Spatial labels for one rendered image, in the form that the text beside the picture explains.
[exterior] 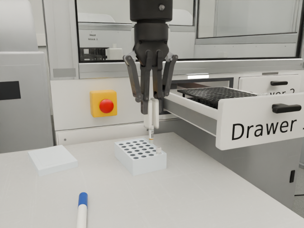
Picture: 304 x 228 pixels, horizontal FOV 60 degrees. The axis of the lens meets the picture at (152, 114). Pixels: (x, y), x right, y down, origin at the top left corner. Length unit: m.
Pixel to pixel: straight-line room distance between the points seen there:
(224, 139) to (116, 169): 0.25
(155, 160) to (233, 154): 0.54
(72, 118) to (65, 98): 0.06
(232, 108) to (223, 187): 0.16
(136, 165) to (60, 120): 0.31
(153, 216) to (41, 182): 0.26
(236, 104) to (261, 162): 0.65
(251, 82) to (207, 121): 0.42
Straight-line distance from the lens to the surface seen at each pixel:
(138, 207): 0.49
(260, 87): 1.06
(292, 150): 1.31
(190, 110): 0.71
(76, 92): 0.79
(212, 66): 0.94
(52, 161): 0.66
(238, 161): 1.12
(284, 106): 0.62
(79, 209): 0.48
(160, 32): 0.57
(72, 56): 0.79
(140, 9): 0.57
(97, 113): 0.76
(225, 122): 0.57
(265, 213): 0.52
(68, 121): 0.80
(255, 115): 0.62
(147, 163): 0.60
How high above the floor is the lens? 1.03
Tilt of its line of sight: 14 degrees down
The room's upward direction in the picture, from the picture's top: straight up
